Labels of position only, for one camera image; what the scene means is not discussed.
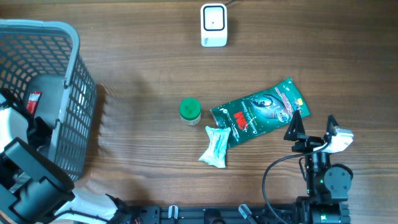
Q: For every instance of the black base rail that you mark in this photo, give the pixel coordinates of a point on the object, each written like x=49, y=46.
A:
x=202, y=214

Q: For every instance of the long red sachet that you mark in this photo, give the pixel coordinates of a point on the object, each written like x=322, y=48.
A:
x=33, y=102

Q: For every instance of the green 3M gloves packet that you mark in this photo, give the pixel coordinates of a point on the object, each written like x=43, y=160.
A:
x=260, y=113

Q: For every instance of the grey plastic mesh basket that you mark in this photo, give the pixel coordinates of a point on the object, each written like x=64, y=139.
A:
x=45, y=57

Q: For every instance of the mint tissue pack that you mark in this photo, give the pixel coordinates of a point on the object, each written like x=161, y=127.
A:
x=216, y=152

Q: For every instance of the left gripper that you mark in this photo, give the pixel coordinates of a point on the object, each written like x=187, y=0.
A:
x=46, y=130

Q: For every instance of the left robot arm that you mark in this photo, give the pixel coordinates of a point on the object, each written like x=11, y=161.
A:
x=33, y=188

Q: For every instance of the chicken seasoning jar green lid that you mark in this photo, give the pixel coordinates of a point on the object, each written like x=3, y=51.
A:
x=190, y=111

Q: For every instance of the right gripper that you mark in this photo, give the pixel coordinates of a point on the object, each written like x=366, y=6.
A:
x=308, y=142

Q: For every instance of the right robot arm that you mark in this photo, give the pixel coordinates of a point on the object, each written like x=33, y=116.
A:
x=327, y=184

